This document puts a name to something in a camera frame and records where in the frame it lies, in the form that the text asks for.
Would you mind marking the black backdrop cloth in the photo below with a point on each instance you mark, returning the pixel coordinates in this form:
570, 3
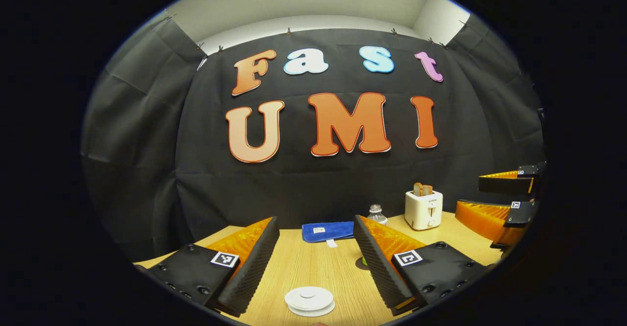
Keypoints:
318, 184

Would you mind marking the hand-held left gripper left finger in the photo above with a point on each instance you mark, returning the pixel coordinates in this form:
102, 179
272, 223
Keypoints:
254, 262

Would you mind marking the clear water bottle green label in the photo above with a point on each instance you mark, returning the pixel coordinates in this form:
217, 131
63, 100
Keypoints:
377, 214

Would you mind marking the white toaster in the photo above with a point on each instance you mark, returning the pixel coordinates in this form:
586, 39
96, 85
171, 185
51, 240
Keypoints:
423, 211

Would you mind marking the brown bread slice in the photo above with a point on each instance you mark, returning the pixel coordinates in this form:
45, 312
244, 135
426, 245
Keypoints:
422, 190

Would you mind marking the blue towel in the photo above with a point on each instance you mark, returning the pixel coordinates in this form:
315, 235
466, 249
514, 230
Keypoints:
325, 231

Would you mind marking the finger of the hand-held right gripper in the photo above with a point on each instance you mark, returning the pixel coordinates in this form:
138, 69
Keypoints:
490, 218
504, 184

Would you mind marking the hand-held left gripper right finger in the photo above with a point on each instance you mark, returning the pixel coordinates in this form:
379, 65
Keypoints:
374, 267

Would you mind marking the white teacup lid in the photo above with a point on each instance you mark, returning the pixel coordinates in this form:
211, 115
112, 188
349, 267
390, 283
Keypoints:
308, 296

